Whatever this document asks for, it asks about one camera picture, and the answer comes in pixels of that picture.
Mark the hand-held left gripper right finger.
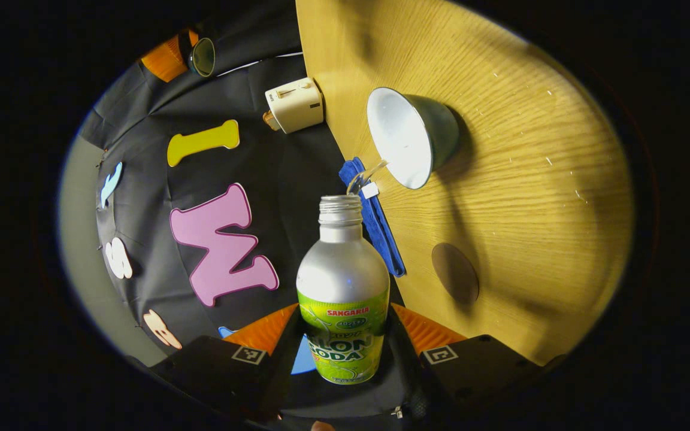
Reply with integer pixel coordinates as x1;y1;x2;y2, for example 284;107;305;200
383;302;542;420

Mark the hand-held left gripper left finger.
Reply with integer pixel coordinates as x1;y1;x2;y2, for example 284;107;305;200
149;302;308;424

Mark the green teacup lid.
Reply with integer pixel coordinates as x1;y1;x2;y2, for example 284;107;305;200
189;37;216;78

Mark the silver green water bottle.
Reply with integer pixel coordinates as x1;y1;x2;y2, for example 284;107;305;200
296;195;391;386

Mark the round brown coaster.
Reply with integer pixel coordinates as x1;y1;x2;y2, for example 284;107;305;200
431;242;480;304

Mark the green teacup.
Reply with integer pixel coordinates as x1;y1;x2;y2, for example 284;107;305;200
367;87;461;190

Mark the blue folded towel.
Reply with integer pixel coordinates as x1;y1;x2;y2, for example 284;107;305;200
338;157;407;278

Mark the white toaster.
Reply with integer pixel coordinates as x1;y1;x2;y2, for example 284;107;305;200
264;77;325;134

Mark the black backdrop cloth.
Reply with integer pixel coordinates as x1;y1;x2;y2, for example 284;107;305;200
78;0;429;423

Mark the white cable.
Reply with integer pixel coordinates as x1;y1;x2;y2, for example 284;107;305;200
216;51;304;77

